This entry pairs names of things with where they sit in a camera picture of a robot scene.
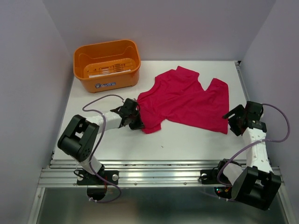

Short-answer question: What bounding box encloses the red t-shirt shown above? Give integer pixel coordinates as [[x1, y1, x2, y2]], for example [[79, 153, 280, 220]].
[[137, 66, 229, 134]]

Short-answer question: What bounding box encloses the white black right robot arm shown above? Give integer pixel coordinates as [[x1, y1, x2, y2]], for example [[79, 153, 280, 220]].
[[215, 101, 282, 210]]

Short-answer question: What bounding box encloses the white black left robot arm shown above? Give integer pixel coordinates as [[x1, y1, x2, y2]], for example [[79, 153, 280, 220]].
[[57, 98, 144, 184]]

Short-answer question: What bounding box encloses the orange plastic basket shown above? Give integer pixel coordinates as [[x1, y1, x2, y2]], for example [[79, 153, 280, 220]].
[[73, 40, 141, 93]]

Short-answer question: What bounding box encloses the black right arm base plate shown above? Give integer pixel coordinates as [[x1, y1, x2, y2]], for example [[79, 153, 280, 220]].
[[198, 169, 231, 186]]

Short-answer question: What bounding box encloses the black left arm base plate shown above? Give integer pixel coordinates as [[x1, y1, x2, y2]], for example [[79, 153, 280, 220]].
[[74, 169, 119, 186]]

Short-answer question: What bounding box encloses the aluminium rail frame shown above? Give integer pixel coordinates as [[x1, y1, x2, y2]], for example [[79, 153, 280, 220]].
[[28, 60, 292, 224]]

